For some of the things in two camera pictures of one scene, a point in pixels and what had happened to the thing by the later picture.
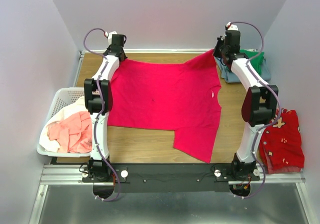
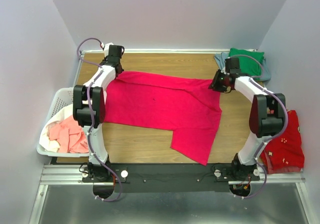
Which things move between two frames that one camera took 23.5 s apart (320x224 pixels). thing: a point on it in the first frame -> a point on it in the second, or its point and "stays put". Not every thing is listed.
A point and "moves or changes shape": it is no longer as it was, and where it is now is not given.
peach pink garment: x=74 y=133 stays put
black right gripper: x=220 y=41 -> x=214 y=85
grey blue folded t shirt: x=228 y=76 stays put
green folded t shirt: x=257 y=61 stays put
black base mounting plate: x=171 y=178 stays put
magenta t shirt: x=175 y=97 moves or changes shape
